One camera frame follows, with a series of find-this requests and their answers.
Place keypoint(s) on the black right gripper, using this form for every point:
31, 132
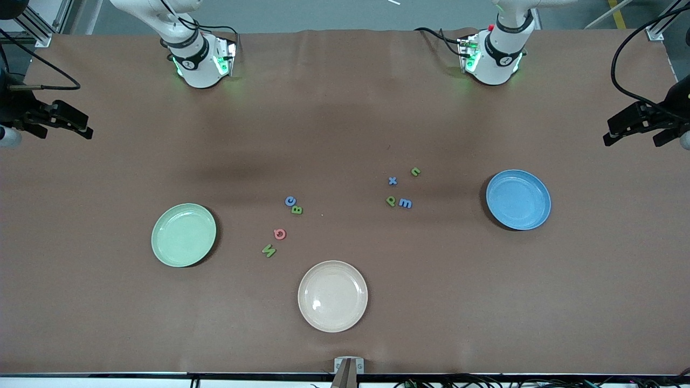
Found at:
12, 109

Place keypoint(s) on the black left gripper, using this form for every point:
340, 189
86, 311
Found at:
677, 105

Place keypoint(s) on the blue letter C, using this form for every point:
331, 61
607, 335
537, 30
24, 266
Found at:
290, 201

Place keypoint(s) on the green capital letter N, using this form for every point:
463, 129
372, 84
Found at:
269, 250

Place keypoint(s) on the pink letter G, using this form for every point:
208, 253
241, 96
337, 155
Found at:
279, 234

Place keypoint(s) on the blue letter m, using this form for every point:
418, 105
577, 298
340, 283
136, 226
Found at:
405, 203

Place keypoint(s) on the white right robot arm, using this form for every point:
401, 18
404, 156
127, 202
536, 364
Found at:
194, 70

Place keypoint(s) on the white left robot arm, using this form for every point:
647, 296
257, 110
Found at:
498, 64

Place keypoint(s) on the blue plate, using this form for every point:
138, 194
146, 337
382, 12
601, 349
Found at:
518, 200

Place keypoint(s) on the green plate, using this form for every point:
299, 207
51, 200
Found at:
183, 235

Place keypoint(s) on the brown table cover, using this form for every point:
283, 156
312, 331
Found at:
345, 108

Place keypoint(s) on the beige plate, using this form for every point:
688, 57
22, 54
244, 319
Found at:
332, 296

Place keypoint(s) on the aluminium frame profile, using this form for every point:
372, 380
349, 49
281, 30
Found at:
655, 32
43, 39

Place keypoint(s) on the grey metal mounting bracket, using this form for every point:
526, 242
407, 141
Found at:
337, 366

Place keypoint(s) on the grey camera stand pole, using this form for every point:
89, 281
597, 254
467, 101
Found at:
345, 378

